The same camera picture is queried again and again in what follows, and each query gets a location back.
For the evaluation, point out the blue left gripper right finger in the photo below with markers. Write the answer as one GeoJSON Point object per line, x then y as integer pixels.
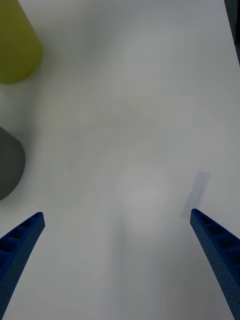
{"type": "Point", "coordinates": [220, 255]}

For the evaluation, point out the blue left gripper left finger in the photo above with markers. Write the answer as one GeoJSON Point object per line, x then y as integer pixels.
{"type": "Point", "coordinates": [17, 255]}

